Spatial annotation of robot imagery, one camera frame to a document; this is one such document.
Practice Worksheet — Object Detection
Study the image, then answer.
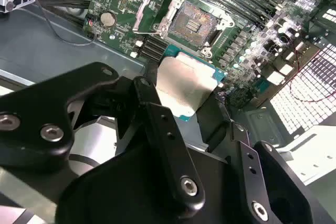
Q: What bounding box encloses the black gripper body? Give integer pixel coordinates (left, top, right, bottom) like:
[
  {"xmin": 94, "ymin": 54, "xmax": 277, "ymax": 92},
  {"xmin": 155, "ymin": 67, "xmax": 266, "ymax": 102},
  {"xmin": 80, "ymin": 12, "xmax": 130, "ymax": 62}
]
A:
[{"xmin": 56, "ymin": 142, "xmax": 257, "ymax": 224}]

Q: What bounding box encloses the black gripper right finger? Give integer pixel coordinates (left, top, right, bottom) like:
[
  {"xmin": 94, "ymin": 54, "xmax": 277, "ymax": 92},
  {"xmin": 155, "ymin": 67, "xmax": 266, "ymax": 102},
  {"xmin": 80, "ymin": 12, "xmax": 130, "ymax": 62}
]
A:
[{"xmin": 195, "ymin": 92, "xmax": 314, "ymax": 224}]

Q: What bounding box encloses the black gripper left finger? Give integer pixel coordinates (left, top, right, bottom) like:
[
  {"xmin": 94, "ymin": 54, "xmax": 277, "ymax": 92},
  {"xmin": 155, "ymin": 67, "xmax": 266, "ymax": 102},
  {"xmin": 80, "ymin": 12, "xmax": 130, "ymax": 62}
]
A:
[{"xmin": 0, "ymin": 62, "xmax": 206, "ymax": 214}]

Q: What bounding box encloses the silver CPU with green edge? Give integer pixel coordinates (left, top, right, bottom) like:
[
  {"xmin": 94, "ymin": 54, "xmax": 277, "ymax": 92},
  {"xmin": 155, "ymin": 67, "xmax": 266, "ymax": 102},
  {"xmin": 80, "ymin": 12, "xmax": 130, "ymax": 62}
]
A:
[{"xmin": 154, "ymin": 44, "xmax": 228, "ymax": 122}]

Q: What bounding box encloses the metal socket cover frame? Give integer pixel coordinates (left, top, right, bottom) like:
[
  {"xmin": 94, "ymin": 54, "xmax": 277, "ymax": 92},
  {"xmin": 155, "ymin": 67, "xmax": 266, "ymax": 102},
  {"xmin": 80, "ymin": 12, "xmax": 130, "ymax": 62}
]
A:
[{"xmin": 132, "ymin": 0, "xmax": 191, "ymax": 37}]

